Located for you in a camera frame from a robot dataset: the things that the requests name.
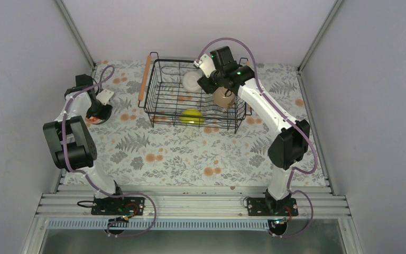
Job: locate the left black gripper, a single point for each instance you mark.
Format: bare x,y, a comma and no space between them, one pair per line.
104,114

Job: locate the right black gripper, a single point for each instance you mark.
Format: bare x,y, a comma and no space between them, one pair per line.
208,88

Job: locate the pink patterned bowl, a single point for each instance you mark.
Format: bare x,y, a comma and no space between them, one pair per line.
94,120

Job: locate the yellow-green bowl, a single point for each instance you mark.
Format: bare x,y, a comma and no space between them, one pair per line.
191,116

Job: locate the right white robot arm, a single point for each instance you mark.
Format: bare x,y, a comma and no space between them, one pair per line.
291,136

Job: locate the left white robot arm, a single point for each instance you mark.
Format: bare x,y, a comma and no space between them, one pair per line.
71,145

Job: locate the beige ceramic bowl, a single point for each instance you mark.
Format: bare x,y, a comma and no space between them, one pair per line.
223,97

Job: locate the white ceramic bowl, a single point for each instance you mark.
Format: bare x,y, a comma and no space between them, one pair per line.
190,81

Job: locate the floral tablecloth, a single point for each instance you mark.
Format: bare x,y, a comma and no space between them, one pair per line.
133,151

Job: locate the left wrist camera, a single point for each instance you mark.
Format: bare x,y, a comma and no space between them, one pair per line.
105,96

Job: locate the black wire dish rack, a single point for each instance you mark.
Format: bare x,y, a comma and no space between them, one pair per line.
163,97

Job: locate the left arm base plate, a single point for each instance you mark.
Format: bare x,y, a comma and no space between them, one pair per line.
127,206

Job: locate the perforated cable duct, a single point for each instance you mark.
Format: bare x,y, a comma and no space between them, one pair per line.
160,224

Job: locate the aluminium rail frame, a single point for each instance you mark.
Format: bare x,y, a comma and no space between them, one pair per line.
183,202

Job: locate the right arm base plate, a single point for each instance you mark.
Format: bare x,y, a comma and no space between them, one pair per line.
258,206

